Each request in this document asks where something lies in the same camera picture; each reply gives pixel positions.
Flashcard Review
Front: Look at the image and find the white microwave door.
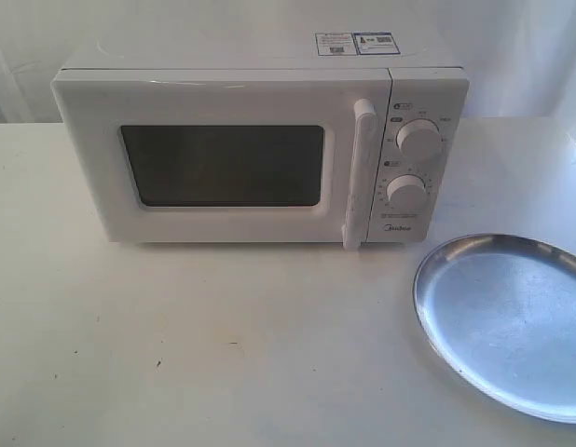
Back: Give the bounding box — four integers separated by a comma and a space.
52, 69, 391, 250

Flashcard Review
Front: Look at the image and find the white microwave oven body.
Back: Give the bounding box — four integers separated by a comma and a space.
60, 33, 469, 245

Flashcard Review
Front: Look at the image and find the lower white control knob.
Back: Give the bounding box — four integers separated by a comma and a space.
386, 174, 427, 209

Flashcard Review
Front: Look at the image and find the white control knob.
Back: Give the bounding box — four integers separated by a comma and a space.
396, 119, 442, 161
386, 174, 427, 209

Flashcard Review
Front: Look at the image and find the upper white control knob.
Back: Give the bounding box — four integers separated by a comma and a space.
396, 119, 442, 161

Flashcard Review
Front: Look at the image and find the blue white warning sticker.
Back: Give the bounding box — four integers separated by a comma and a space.
314, 32, 401, 57

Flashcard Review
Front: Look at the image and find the round silver metal tray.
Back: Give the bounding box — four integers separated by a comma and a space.
413, 234, 576, 425

